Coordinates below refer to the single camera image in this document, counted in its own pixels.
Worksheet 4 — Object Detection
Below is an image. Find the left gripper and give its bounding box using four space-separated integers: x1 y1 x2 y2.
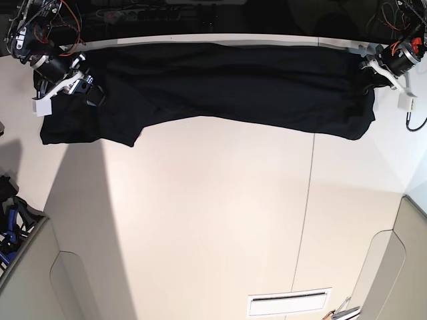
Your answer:
360 37 426 95

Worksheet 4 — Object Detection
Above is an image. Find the blue black clutter pile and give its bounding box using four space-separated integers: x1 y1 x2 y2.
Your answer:
1 175 44 273

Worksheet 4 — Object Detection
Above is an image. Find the grey tool at edge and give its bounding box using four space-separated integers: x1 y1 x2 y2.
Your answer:
322 307 361 320

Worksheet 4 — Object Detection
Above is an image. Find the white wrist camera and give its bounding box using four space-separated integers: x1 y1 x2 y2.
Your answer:
398 93 417 113
32 99 52 117

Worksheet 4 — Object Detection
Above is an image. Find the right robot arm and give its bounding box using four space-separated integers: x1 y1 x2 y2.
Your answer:
5 1 105 117

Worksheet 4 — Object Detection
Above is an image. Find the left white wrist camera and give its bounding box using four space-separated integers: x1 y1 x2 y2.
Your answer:
398 93 417 113

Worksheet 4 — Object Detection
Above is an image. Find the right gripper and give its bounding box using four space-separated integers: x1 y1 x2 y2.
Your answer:
31 53 105 107

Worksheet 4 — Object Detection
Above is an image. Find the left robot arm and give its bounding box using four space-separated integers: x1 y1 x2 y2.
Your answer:
360 1 426 94

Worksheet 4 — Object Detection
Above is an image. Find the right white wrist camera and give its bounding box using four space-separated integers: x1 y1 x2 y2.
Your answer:
32 99 52 117

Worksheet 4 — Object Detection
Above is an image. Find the black T-shirt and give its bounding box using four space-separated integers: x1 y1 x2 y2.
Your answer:
40 43 375 147

